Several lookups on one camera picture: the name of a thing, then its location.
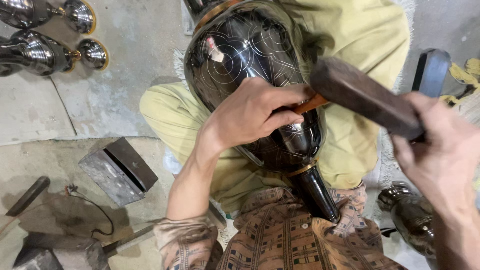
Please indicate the person's left hand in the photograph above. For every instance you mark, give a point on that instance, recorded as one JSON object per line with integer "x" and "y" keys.
{"x": 247, "y": 112}

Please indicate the person's right hand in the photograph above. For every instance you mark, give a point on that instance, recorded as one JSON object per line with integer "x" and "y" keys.
{"x": 446, "y": 157}

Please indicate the person's right fingers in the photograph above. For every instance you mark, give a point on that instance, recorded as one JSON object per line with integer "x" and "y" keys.
{"x": 403, "y": 150}

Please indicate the dark wooden mallet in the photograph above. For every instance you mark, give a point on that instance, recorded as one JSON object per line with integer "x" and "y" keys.
{"x": 360, "y": 93}

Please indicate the small black metal vase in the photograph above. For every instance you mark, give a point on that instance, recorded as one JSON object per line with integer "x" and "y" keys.
{"x": 412, "y": 217}

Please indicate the grey-blue flat object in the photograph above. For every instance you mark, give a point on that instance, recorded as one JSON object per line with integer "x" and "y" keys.
{"x": 433, "y": 71}

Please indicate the yellow cloth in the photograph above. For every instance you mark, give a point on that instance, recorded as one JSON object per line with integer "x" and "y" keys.
{"x": 465, "y": 73}

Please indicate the yellow-green trousers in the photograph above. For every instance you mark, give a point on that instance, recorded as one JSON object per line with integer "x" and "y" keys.
{"x": 356, "y": 33}

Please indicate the brown patterned shirt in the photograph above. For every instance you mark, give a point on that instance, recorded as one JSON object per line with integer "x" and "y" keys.
{"x": 277, "y": 236}

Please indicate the large black engraved vase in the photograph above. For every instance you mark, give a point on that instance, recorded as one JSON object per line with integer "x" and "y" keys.
{"x": 240, "y": 48}

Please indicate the long metal rod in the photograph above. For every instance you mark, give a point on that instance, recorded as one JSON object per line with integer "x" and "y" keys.
{"x": 129, "y": 240}

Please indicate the grey metal box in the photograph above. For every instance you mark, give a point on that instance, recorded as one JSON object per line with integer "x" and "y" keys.
{"x": 112, "y": 176}

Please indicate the dark metal bar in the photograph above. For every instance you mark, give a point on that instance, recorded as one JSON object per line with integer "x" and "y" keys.
{"x": 28, "y": 195}

